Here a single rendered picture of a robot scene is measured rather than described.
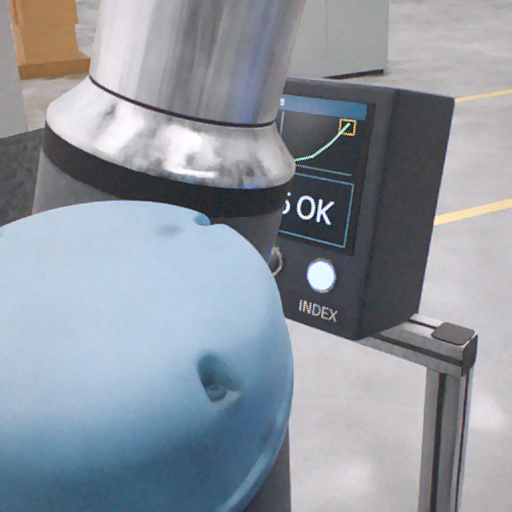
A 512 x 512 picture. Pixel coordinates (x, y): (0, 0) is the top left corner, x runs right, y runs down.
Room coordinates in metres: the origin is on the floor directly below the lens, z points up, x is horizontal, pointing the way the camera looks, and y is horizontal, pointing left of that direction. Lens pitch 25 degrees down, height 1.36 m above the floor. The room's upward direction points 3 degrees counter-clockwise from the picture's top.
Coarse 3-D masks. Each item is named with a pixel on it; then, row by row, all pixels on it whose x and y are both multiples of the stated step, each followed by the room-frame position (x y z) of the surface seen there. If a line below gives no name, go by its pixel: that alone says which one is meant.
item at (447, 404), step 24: (432, 336) 0.49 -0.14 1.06; (456, 336) 0.49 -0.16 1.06; (432, 384) 0.49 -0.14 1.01; (456, 384) 0.48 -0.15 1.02; (432, 408) 0.49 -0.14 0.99; (456, 408) 0.48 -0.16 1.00; (432, 432) 0.49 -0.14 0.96; (456, 432) 0.48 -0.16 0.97; (432, 456) 0.49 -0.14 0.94; (456, 456) 0.48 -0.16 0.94; (432, 480) 0.49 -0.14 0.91; (456, 480) 0.49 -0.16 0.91; (432, 504) 0.49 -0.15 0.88; (456, 504) 0.49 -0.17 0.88
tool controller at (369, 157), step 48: (288, 96) 0.55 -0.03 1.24; (336, 96) 0.52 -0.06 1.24; (384, 96) 0.50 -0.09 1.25; (432, 96) 0.54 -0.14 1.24; (288, 144) 0.54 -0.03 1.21; (336, 144) 0.51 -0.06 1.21; (384, 144) 0.49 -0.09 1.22; (432, 144) 0.54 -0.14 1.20; (336, 192) 0.50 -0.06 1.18; (384, 192) 0.49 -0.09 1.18; (432, 192) 0.55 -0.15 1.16; (288, 240) 0.52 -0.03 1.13; (336, 240) 0.49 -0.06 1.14; (384, 240) 0.49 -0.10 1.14; (288, 288) 0.51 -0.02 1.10; (336, 288) 0.48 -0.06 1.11; (384, 288) 0.49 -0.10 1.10
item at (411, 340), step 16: (416, 320) 0.52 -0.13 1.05; (432, 320) 0.52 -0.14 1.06; (368, 336) 0.53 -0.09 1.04; (384, 336) 0.53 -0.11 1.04; (400, 336) 0.51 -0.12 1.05; (416, 336) 0.50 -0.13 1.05; (384, 352) 0.52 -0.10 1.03; (400, 352) 0.51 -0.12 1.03; (416, 352) 0.50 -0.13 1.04; (432, 352) 0.50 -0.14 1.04; (448, 352) 0.48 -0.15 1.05; (464, 352) 0.48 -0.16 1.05; (432, 368) 0.49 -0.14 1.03; (448, 368) 0.48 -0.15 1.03; (464, 368) 0.48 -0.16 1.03
